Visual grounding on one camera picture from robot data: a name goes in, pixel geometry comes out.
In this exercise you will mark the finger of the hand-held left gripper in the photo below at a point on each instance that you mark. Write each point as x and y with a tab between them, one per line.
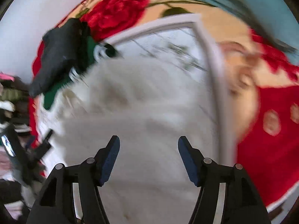
43	147

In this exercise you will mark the white fuzzy garment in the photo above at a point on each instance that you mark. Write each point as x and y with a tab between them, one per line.
140	130

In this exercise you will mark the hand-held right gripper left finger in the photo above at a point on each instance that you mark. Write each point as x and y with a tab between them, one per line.
109	158

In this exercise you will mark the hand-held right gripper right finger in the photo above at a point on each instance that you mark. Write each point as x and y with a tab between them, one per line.
188	158

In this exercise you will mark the black garment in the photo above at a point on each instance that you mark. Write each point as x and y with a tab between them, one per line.
58	51

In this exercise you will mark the pile of mixed clothes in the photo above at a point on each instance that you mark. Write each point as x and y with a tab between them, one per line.
11	112

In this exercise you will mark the red floral blanket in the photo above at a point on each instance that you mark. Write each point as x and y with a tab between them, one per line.
264	130

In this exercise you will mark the green garment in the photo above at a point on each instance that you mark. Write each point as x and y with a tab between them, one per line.
60	84

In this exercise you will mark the white printed sheet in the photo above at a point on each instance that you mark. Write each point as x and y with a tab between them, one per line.
172	44

